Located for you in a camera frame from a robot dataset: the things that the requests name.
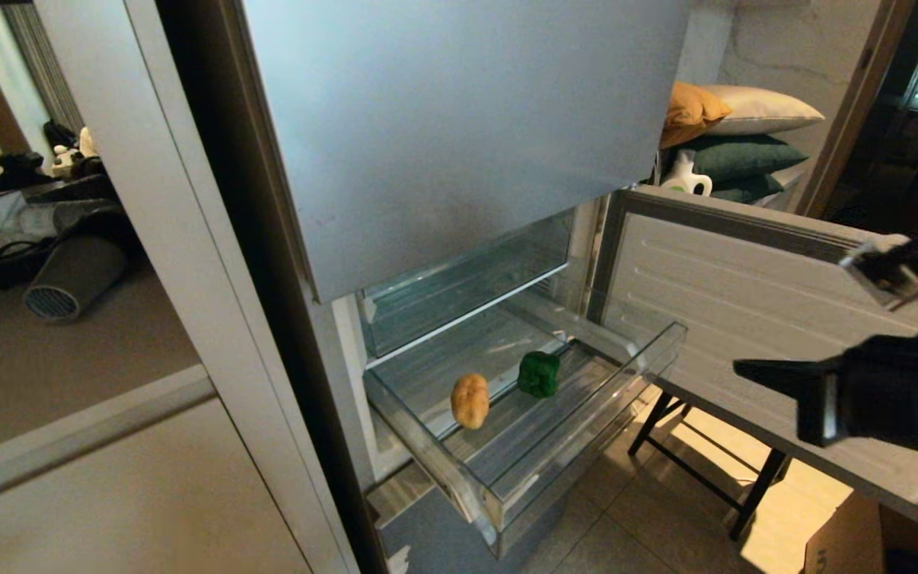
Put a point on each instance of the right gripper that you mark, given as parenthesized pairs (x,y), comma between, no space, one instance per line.
(897,399)

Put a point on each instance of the grey fridge lower door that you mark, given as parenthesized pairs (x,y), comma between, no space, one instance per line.
(746,319)

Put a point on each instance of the grey fridge door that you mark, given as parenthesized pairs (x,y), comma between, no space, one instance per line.
(746,319)
(467,119)

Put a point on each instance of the clear fridge drawer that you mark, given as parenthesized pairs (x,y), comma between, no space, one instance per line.
(443,307)
(555,470)

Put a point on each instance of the clear fridge inner drawer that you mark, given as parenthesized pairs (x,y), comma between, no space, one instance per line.
(443,307)

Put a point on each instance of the grey fridge bottom drawer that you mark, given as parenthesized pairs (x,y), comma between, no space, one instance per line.
(443,534)

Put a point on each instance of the grey fridge upper door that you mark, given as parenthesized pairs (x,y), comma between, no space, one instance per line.
(467,119)

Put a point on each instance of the cardboard box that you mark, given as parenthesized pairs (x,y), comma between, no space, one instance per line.
(841,542)

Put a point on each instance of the dark green pillow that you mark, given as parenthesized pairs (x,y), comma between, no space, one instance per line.
(746,155)
(750,190)

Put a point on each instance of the white detergent bottle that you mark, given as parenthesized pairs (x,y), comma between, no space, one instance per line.
(686,182)

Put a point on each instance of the green bell pepper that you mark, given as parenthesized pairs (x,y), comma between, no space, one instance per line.
(539,375)

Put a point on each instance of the white pillow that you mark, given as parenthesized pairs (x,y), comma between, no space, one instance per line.
(762,110)

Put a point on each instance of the yellow pillow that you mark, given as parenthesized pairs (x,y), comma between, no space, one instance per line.
(690,112)

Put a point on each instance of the brown potato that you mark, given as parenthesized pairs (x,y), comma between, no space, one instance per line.
(469,401)

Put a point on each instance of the white cabinet panel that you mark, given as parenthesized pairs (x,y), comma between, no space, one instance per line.
(188,199)

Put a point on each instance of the grey hair dryer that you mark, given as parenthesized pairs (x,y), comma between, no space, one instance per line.
(76,275)

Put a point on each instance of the black folding table frame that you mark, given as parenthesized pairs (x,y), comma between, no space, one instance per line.
(760,494)

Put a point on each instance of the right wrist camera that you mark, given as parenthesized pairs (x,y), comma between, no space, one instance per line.
(889,275)

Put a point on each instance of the wooden door frame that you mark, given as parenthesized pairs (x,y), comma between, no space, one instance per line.
(849,104)

